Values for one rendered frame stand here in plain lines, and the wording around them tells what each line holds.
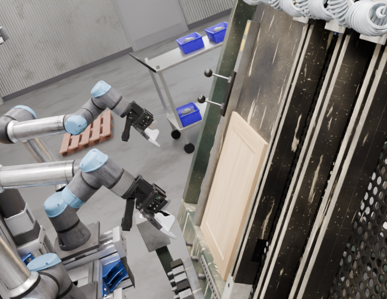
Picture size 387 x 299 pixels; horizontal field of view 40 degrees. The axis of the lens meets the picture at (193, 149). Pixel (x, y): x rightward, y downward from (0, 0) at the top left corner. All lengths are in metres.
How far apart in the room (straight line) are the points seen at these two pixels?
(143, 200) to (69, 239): 0.89
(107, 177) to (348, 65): 0.73
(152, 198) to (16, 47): 10.94
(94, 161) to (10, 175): 0.36
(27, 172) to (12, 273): 0.32
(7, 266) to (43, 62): 10.70
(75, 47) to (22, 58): 1.19
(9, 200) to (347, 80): 1.32
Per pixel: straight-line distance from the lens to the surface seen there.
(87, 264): 2.46
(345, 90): 1.42
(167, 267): 2.80
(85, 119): 2.12
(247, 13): 2.49
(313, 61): 1.62
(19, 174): 1.77
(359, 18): 1.09
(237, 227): 2.00
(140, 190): 1.57
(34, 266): 1.95
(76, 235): 2.42
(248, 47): 2.26
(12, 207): 2.12
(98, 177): 1.53
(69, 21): 12.17
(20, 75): 12.50
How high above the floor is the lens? 2.13
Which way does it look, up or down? 22 degrees down
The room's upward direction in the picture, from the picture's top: 21 degrees counter-clockwise
